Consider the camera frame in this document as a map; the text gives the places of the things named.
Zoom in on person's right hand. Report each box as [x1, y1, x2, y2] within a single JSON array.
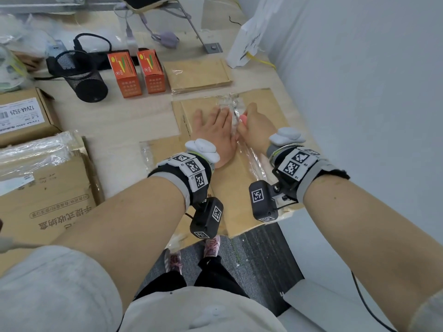
[[237, 102, 278, 155]]

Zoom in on person's left hand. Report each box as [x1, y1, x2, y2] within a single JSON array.
[[190, 107, 240, 169]]

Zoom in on large kraft paper packet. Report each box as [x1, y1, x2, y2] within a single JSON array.
[[172, 88, 302, 239]]

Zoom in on person's right forearm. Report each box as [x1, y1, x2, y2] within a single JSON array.
[[300, 174, 443, 330]]

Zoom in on person's left forearm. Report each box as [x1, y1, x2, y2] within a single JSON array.
[[52, 175, 189, 313]]

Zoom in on clear plastic wrapper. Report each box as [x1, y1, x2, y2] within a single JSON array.
[[214, 93, 269, 182]]

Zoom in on white left wrist tracker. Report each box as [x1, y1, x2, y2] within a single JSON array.
[[184, 138, 221, 164]]

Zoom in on white wrist tracker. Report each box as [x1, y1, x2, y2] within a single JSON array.
[[184, 138, 221, 164], [269, 127, 307, 147]]

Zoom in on white right wrist tracker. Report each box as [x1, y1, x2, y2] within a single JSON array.
[[269, 127, 307, 147]]

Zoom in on small wrapped kraft envelope pack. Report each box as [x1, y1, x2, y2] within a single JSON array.
[[162, 57, 233, 95]]

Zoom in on kraft packet in plastic bag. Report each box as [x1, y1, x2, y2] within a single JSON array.
[[139, 134, 230, 251]]

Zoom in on left wristband with marker tags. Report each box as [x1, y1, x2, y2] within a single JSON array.
[[147, 151, 214, 212]]

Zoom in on wristband with marker tags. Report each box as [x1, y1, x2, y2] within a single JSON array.
[[266, 143, 351, 205], [147, 151, 214, 212]]

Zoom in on orange carton box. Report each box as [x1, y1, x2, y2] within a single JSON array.
[[137, 48, 166, 95], [107, 50, 143, 98]]

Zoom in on right wristband with marker tags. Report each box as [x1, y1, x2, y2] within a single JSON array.
[[266, 143, 351, 205]]

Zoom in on grey metal stand leg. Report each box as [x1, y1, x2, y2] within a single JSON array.
[[177, 5, 223, 54]]

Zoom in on white paper bag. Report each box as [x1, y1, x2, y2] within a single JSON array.
[[226, 0, 275, 70]]

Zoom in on white charger plug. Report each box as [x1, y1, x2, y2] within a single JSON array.
[[125, 27, 140, 59]]

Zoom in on black power strip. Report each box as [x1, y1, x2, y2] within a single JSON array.
[[46, 50, 140, 77]]

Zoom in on pink right shoe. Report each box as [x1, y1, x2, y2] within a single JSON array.
[[203, 236, 221, 259]]

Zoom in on pink shoe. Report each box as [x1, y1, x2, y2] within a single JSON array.
[[164, 248, 184, 274], [203, 236, 221, 259]]

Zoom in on black mesh pen holder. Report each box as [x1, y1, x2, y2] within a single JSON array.
[[55, 50, 109, 103]]

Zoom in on tablet with yellow case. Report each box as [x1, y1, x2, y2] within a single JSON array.
[[119, 0, 172, 13]]

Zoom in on black trousers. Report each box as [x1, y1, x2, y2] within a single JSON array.
[[134, 255, 250, 309]]

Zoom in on pink left shoe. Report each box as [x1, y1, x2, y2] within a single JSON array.
[[164, 248, 184, 274]]

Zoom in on clear plastic bag bundle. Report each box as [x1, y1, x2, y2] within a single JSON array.
[[0, 130, 88, 197]]

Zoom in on cardboard box with white label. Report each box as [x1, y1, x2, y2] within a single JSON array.
[[0, 87, 63, 148]]

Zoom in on large printed cardboard box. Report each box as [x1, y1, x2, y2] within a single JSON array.
[[0, 135, 105, 277]]

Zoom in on white board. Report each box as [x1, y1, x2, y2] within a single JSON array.
[[277, 279, 390, 332]]

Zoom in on crumpled clear plastic bags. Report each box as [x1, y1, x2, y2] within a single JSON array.
[[0, 12, 75, 71]]

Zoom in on white shirt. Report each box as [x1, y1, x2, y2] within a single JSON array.
[[0, 245, 443, 332]]

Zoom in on yellow cable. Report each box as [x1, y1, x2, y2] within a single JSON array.
[[246, 52, 277, 70]]

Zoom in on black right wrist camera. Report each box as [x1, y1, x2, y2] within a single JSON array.
[[248, 180, 299, 223]]

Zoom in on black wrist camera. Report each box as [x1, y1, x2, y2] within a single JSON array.
[[248, 180, 299, 223], [190, 197, 224, 240]]

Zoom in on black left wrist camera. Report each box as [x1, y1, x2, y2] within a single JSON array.
[[190, 197, 224, 240]]

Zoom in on black cable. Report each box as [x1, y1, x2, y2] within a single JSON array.
[[350, 270, 397, 332]]

